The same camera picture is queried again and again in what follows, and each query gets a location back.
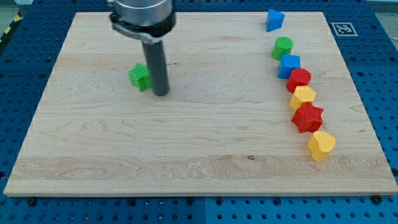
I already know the green star block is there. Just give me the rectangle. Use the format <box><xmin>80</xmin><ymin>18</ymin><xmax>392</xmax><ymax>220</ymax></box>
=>
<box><xmin>128</xmin><ymin>63</ymin><xmax>152</xmax><ymax>91</ymax></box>

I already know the blue cube block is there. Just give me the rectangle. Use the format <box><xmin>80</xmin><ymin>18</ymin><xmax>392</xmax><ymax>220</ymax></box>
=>
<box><xmin>278</xmin><ymin>54</ymin><xmax>300</xmax><ymax>79</ymax></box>

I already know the yellow hexagon block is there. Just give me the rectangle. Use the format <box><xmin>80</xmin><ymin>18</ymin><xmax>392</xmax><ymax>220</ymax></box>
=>
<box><xmin>289</xmin><ymin>86</ymin><xmax>317</xmax><ymax>111</ymax></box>

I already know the yellow heart block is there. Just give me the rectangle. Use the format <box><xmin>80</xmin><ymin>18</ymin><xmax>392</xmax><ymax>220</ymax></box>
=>
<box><xmin>307</xmin><ymin>131</ymin><xmax>336</xmax><ymax>162</ymax></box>

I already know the blue triangle block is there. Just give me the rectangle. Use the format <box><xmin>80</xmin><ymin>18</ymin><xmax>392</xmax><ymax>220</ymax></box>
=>
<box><xmin>266</xmin><ymin>9</ymin><xmax>285</xmax><ymax>32</ymax></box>

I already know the white fiducial marker tag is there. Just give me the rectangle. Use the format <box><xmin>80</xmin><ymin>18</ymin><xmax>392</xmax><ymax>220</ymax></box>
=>
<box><xmin>331</xmin><ymin>22</ymin><xmax>358</xmax><ymax>37</ymax></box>

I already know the red circle block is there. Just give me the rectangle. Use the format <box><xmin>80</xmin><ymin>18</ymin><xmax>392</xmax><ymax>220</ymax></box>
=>
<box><xmin>286</xmin><ymin>68</ymin><xmax>312</xmax><ymax>93</ymax></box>

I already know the red star block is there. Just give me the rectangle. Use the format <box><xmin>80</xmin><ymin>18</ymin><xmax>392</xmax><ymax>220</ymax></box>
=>
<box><xmin>292</xmin><ymin>103</ymin><xmax>324</xmax><ymax>133</ymax></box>

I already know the wooden board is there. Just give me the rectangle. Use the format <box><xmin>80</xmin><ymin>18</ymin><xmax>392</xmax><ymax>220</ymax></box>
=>
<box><xmin>4</xmin><ymin>12</ymin><xmax>397</xmax><ymax>197</ymax></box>

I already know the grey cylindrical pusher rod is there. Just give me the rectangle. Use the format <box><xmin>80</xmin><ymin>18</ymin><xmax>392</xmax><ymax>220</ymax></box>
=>
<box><xmin>142</xmin><ymin>41</ymin><xmax>170</xmax><ymax>96</ymax></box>

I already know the green circle block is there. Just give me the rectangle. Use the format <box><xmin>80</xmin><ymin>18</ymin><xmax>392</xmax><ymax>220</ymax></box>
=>
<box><xmin>272</xmin><ymin>37</ymin><xmax>294</xmax><ymax>60</ymax></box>

